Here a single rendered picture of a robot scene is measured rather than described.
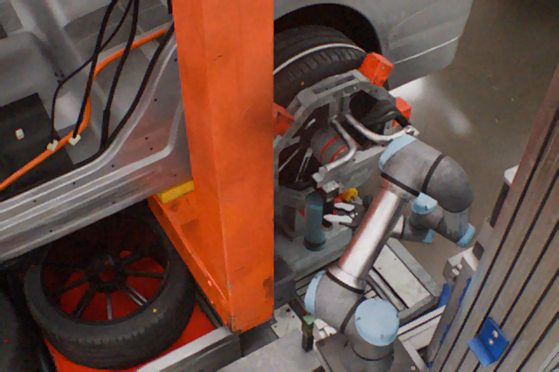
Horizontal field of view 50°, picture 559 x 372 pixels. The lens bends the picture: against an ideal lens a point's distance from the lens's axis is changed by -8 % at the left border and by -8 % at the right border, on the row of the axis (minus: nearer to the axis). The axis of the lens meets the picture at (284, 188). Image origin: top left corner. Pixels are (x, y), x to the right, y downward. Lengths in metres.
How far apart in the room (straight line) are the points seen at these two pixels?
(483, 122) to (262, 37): 2.61
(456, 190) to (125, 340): 1.25
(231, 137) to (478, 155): 2.31
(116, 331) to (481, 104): 2.58
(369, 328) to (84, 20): 1.75
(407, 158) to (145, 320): 1.12
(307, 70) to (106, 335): 1.13
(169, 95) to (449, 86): 2.31
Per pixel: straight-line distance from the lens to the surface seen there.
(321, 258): 2.82
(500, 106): 3.97
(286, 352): 2.24
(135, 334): 2.27
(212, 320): 2.52
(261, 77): 1.41
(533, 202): 1.16
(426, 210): 1.99
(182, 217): 2.30
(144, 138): 2.12
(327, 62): 2.11
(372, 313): 1.64
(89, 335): 2.30
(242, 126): 1.47
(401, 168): 1.63
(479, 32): 4.57
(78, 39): 2.64
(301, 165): 2.41
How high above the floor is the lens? 2.46
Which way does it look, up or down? 49 degrees down
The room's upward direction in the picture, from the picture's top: 1 degrees clockwise
